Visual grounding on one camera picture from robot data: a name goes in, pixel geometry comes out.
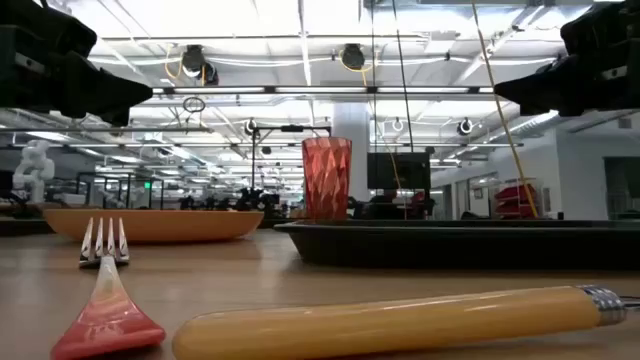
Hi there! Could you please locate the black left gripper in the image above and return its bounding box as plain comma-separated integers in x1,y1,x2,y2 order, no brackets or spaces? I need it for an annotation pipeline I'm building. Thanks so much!
0,0,154,127

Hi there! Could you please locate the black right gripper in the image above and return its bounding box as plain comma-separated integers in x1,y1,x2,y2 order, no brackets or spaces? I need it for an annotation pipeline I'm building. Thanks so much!
493,0,640,117

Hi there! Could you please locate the orange plate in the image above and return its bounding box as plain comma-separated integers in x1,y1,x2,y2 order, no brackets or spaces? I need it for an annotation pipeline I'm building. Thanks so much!
42,208,265,245

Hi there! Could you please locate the pink handled metal fork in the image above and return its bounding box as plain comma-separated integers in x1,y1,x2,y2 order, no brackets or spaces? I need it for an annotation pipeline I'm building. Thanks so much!
49,216,167,360

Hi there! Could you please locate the red faceted plastic cup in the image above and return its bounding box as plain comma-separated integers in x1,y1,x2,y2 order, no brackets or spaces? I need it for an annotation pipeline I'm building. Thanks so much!
301,137,353,222

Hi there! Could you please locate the black plastic tray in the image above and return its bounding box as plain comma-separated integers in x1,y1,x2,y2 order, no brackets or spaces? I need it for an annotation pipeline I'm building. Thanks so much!
273,218,640,269

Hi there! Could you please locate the red storage bin stack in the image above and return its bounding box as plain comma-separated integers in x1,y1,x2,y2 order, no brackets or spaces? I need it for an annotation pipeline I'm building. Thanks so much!
493,182,539,219

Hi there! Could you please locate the black coiled cable loop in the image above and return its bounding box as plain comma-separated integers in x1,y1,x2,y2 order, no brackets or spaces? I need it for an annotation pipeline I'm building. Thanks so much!
182,95,207,114

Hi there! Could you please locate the yellow hanging cord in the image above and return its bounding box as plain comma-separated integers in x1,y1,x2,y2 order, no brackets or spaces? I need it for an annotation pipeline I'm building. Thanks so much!
471,0,540,219

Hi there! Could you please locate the large black ceiling cable reel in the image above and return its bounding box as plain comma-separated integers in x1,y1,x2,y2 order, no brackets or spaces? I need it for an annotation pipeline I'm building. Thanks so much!
340,43,367,72
180,43,220,87

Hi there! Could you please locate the thin black hanging cable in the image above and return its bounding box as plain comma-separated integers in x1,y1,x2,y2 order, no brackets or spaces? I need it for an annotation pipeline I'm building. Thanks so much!
391,0,415,151

